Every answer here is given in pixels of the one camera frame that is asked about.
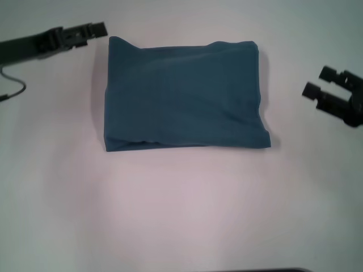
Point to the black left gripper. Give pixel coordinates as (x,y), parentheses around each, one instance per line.
(28,46)

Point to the blue shirt with pink print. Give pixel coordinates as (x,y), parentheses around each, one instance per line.
(181,96)

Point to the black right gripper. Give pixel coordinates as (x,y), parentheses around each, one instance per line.
(356,110)

